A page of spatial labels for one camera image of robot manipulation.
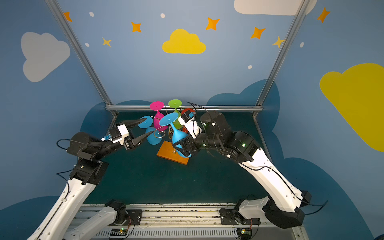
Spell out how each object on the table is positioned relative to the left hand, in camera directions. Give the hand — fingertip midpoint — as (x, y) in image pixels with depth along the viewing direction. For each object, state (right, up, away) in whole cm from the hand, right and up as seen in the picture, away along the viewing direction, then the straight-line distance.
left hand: (146, 120), depth 53 cm
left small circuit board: (-20, -55, +20) cm, 62 cm away
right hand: (+12, -7, +4) cm, 15 cm away
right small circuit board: (+43, -55, +20) cm, 73 cm away
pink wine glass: (-2, +9, +25) cm, 27 cm away
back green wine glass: (+7, +11, +27) cm, 30 cm away
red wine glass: (+12, +6, +23) cm, 27 cm away
